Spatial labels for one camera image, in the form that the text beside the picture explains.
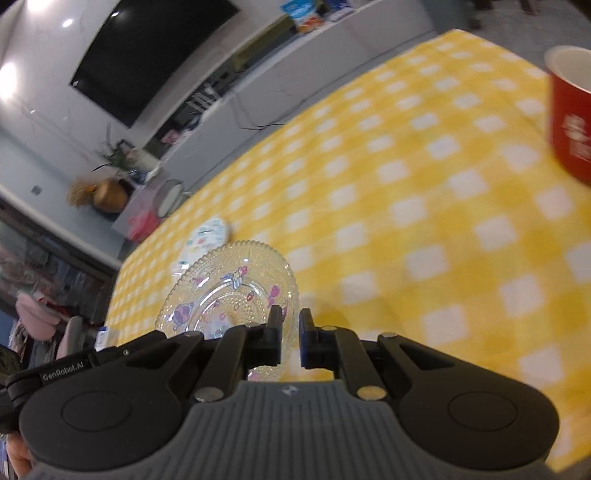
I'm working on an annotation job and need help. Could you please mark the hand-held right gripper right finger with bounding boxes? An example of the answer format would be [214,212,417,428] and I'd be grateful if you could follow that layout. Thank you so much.
[299,308,465,401]

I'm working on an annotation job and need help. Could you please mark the small blue box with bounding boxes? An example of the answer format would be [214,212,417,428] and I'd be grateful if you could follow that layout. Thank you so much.
[325,0,354,21]

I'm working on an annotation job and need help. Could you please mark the dried flowers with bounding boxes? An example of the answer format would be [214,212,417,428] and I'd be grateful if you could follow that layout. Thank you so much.
[67,178,98,208]

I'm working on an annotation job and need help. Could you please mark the red mug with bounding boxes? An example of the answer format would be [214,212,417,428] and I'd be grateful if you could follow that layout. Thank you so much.
[544,45,591,188]

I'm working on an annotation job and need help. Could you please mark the plant in glass vase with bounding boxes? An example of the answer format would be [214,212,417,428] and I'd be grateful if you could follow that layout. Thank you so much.
[90,122,139,177]

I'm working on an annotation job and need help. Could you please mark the yellow checked tablecloth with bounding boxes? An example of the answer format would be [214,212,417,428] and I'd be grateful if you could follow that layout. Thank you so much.
[105,28,591,472]

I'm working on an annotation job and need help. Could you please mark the round grey stool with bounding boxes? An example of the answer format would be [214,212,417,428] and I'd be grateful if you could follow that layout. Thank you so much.
[154,179,185,217]

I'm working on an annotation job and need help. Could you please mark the white router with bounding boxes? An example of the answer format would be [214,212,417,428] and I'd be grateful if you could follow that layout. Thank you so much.
[187,90,218,114]

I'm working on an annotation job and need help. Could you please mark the clear glass plate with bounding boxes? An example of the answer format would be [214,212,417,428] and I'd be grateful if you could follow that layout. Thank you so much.
[154,240,300,381]

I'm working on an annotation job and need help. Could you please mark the pink basket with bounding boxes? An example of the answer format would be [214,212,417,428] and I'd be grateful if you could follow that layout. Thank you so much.
[127,210,160,243]

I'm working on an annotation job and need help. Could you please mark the black cable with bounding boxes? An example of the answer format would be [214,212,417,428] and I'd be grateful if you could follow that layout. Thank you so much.
[236,121,288,132]

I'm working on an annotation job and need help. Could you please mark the pink cloth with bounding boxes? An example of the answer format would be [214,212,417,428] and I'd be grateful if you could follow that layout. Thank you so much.
[15,291,61,340]

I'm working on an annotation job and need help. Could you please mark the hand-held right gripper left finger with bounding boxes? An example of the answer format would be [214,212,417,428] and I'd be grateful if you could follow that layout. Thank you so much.
[119,305,283,402]

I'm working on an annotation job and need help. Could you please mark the blue snack bag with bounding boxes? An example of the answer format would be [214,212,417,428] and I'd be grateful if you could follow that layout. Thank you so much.
[281,0,324,34]

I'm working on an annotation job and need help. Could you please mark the black television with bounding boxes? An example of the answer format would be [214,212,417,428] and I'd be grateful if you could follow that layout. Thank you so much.
[69,0,242,127]

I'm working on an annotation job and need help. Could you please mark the golden vase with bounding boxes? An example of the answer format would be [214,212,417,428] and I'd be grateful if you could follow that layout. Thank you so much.
[92,178,130,213]

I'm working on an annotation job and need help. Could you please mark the white marble television cabinet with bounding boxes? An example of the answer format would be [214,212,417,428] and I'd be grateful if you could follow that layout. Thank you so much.
[111,0,439,241]

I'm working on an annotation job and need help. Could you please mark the white floral plate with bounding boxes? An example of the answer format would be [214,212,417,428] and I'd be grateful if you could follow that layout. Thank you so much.
[186,218,232,260]

